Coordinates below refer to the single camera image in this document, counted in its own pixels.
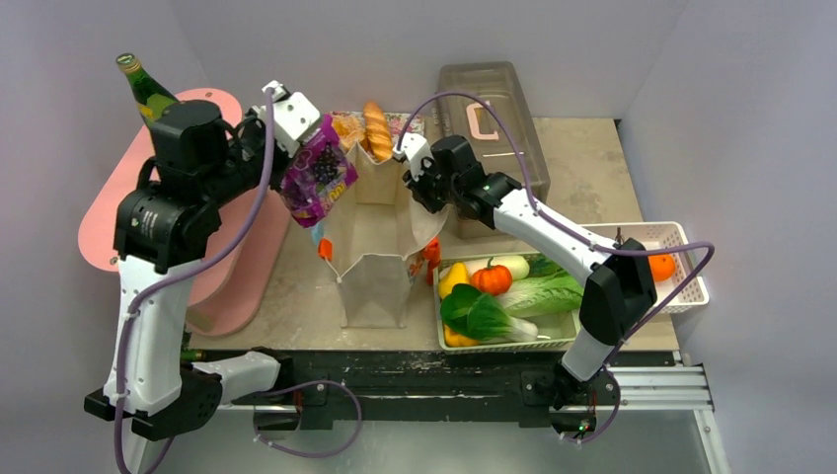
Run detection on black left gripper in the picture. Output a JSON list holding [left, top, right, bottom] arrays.
[[200, 105, 305, 208]]

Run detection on bread baguette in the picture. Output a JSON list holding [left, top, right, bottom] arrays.
[[363, 102, 393, 163]]

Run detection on purple candy packet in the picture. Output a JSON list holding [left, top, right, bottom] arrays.
[[279, 114, 358, 228]]

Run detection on beige tote bag orange handles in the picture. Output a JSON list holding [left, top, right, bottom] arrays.
[[322, 144, 449, 329]]

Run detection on yellow bell pepper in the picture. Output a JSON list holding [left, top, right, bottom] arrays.
[[443, 325, 480, 348], [437, 262, 470, 300]]

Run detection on orange mini pumpkin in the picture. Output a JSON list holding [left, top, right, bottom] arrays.
[[470, 259, 513, 296]]

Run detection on white daikon radish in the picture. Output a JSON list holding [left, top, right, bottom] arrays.
[[463, 252, 568, 280]]

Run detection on green bok choy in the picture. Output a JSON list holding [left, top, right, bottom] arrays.
[[440, 284, 539, 343]]

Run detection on napa cabbage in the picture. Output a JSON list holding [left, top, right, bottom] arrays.
[[496, 273, 583, 318]]

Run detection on orange fruit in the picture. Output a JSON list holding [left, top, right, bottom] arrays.
[[647, 254, 677, 282]]

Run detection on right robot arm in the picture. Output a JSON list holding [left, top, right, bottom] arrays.
[[393, 133, 657, 402]]

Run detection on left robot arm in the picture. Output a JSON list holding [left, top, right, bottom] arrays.
[[84, 93, 321, 441]]

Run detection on floral tray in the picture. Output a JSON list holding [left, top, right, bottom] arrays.
[[329, 111, 425, 138]]

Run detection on grey transparent lidded box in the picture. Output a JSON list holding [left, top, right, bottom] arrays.
[[434, 61, 551, 201]]

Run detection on green glass bottle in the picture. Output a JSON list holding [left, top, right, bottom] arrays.
[[115, 53, 179, 127]]

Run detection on orange bundt cake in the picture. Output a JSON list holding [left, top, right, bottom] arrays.
[[332, 114, 368, 151]]

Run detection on green plastic basket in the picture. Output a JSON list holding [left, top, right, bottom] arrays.
[[430, 253, 583, 354]]

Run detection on white plastic basket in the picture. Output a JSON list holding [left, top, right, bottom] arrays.
[[582, 221, 710, 314]]

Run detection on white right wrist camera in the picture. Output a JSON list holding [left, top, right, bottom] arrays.
[[393, 132, 431, 181]]

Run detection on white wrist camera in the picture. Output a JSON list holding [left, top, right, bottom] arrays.
[[393, 132, 431, 181], [253, 80, 322, 158]]

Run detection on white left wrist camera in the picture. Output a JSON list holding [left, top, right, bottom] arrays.
[[253, 80, 322, 158]]

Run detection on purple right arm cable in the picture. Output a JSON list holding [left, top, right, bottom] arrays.
[[395, 91, 716, 367]]

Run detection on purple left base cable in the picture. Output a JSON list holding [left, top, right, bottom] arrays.
[[252, 379, 363, 459]]

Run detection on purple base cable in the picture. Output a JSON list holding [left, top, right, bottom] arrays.
[[559, 372, 623, 447], [252, 379, 363, 459]]

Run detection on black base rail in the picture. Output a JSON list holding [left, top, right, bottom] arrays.
[[222, 351, 674, 430]]

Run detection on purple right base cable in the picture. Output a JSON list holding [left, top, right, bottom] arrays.
[[559, 372, 623, 447]]

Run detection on aluminium frame rail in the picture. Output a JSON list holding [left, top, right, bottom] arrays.
[[223, 352, 711, 419]]

